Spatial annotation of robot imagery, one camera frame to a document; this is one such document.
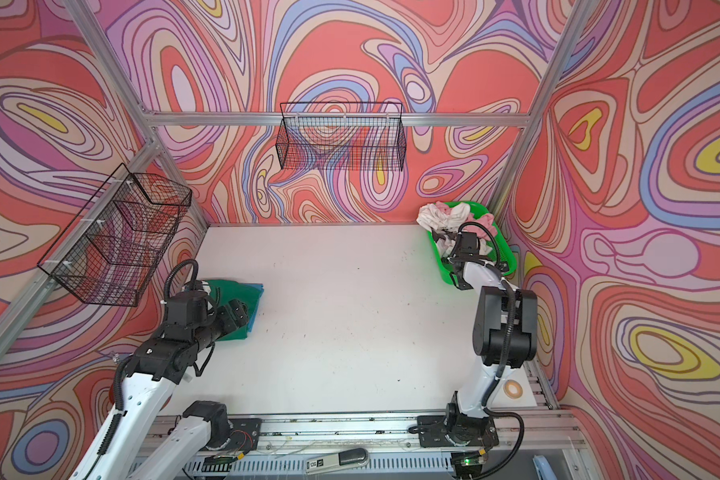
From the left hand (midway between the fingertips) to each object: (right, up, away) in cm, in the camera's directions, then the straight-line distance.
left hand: (240, 309), depth 76 cm
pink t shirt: (+78, +27, +31) cm, 88 cm away
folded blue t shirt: (-3, +1, +23) cm, 23 cm away
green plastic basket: (+80, +13, +21) cm, 84 cm away
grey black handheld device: (+27, -32, -10) cm, 43 cm away
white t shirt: (+65, +26, +29) cm, 76 cm away
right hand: (+67, +7, +21) cm, 71 cm away
